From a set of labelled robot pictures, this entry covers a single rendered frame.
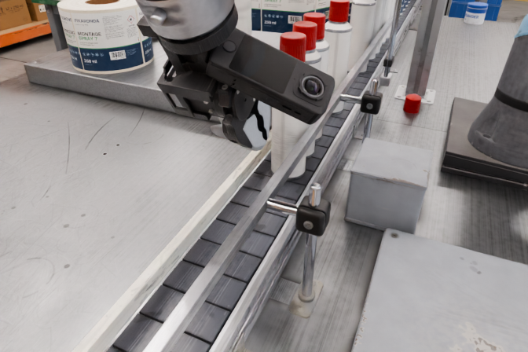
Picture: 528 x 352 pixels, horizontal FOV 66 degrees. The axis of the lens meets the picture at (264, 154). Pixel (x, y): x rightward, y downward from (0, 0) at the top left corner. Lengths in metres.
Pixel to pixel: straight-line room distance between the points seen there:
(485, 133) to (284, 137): 0.37
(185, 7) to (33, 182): 0.52
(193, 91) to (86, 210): 0.34
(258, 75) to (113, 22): 0.69
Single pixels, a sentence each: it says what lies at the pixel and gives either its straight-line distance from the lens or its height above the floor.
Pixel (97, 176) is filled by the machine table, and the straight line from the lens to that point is 0.75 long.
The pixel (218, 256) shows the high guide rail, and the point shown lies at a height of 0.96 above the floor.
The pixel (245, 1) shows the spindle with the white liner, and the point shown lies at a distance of 0.96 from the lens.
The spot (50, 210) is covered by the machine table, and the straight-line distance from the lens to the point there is 0.70.
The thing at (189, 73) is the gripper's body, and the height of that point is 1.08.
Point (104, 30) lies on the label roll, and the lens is 1.02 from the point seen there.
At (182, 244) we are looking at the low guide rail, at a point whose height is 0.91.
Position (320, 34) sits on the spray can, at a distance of 0.63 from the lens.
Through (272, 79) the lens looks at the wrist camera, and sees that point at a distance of 0.36.
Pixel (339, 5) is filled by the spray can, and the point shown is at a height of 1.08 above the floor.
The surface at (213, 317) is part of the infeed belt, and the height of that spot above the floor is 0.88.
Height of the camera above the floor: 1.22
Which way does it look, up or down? 32 degrees down
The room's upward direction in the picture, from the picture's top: straight up
